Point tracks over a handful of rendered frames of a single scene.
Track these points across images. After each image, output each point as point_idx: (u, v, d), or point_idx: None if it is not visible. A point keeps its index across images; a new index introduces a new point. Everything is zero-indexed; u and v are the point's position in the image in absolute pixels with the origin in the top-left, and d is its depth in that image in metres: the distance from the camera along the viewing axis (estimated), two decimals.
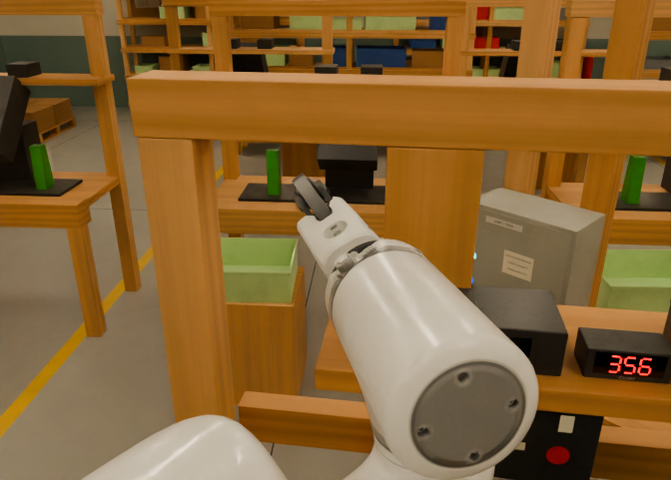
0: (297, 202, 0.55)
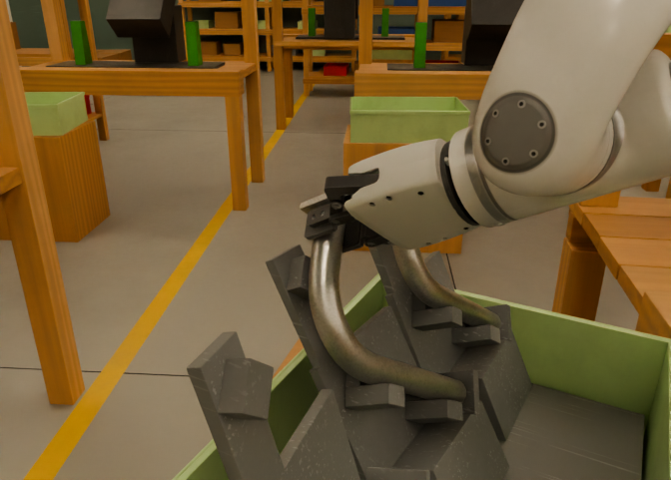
0: (350, 225, 0.60)
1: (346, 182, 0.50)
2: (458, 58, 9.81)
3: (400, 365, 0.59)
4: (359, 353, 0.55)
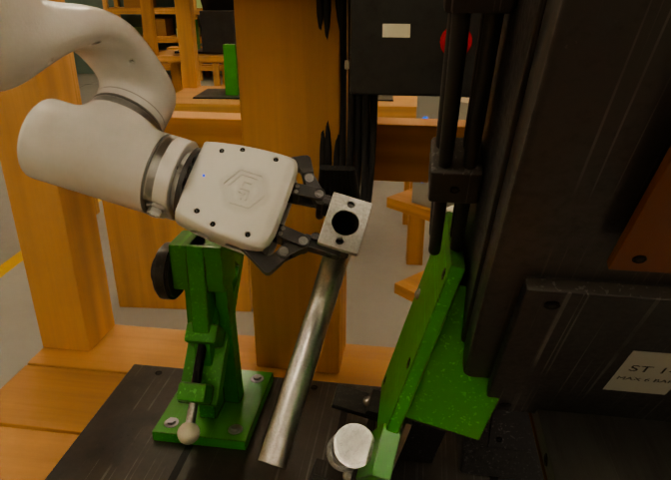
0: None
1: None
2: None
3: (295, 348, 0.65)
4: (311, 294, 0.67)
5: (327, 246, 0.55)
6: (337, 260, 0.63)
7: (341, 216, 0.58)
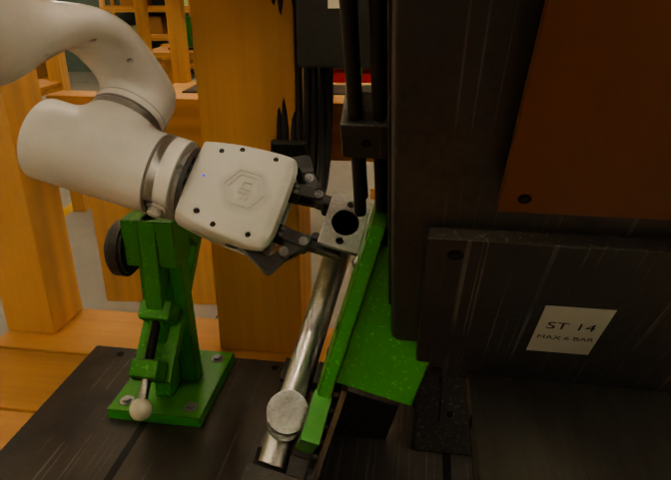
0: None
1: None
2: None
3: (296, 349, 0.65)
4: (311, 295, 0.67)
5: (327, 246, 0.55)
6: (337, 261, 0.63)
7: (341, 216, 0.58)
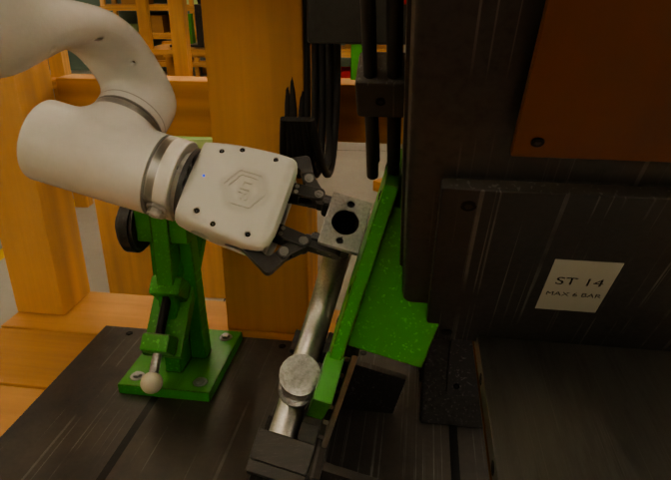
0: None
1: None
2: None
3: (296, 350, 0.64)
4: (311, 296, 0.67)
5: (327, 246, 0.55)
6: (337, 261, 0.63)
7: (341, 216, 0.58)
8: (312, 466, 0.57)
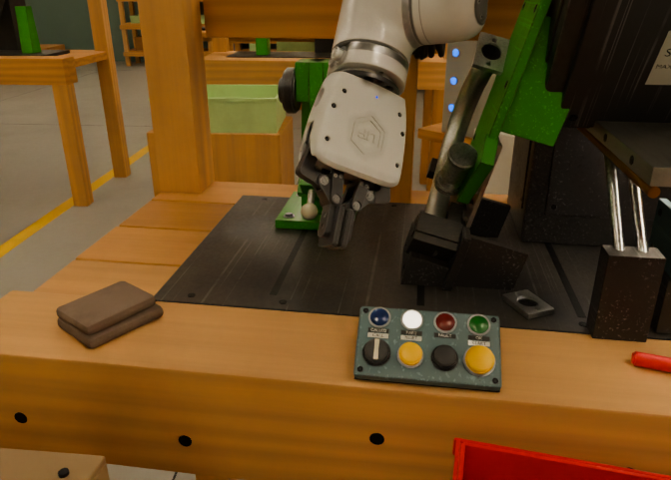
0: (335, 226, 0.56)
1: None
2: None
3: (437, 167, 0.84)
4: (445, 132, 0.87)
5: (478, 68, 0.75)
6: (473, 96, 0.82)
7: (484, 52, 0.78)
8: (463, 234, 0.76)
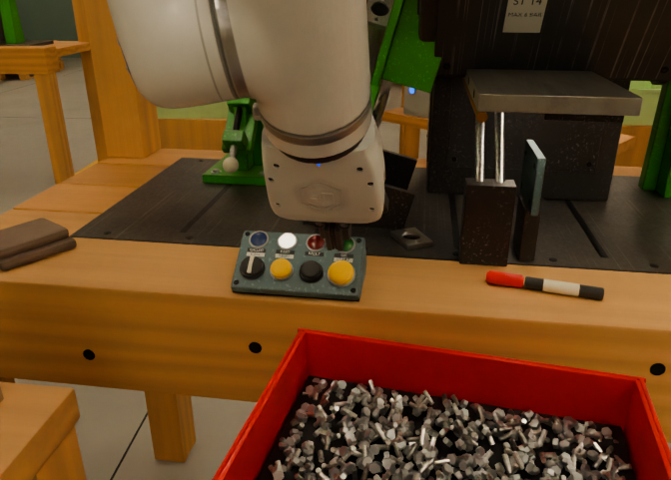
0: (326, 240, 0.57)
1: (383, 193, 0.52)
2: None
3: None
4: None
5: (367, 24, 0.82)
6: (371, 53, 0.90)
7: (376, 10, 0.85)
8: None
